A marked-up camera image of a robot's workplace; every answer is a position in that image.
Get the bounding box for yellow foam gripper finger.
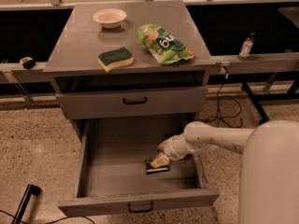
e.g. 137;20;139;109
157;138;173;150
149;152;170;168

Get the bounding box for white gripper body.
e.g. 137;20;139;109
164;134;191;161

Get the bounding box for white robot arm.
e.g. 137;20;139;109
150;120;299;224

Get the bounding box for grey upper drawer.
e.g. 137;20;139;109
56;87;207;119

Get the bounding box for grey open middle drawer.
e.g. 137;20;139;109
59;114;219;217

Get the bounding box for grey drawer cabinet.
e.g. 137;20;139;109
45;1;213;139

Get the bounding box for black caster leg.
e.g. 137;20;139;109
241;82;269;124

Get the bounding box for green chip bag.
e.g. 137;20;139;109
136;23;195;65

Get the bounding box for green yellow sponge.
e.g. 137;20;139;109
98;47;134;72

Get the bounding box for small clear bottle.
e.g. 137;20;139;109
238;33;255;61

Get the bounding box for black stand leg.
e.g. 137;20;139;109
11;184;41;224

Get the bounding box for white bowl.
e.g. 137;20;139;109
93;8;127;29

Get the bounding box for black power cable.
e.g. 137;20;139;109
199;73;244;130

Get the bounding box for grey side rail bench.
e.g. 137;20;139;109
0;52;299;84

